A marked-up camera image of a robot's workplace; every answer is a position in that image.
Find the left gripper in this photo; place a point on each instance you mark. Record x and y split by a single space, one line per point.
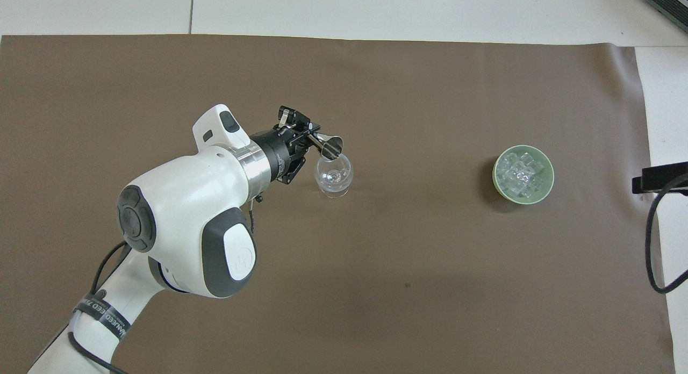
271 153

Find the steel jigger cup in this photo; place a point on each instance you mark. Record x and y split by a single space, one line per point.
331 146

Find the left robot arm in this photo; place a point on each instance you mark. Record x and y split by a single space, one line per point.
188 196

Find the clear ice cube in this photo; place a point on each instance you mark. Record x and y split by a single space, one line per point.
520 177
531 160
511 162
538 181

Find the clear round glass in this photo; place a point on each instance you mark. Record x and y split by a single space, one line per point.
334 179

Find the green bowl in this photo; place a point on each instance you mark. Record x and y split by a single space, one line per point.
498 185

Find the black stand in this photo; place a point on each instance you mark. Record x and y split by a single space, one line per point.
658 176

